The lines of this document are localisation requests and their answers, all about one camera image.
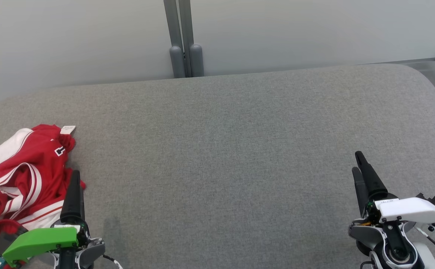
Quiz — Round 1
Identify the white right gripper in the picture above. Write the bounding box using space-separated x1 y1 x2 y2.
352 151 435 225

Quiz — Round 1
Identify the red white basketball jersey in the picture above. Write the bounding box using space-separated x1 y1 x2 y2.
0 124 87 232

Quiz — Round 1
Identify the grey partition post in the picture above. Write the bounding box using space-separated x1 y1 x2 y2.
178 0 205 78
164 0 186 79

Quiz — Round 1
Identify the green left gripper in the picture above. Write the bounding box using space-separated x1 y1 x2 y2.
1 170 91 268

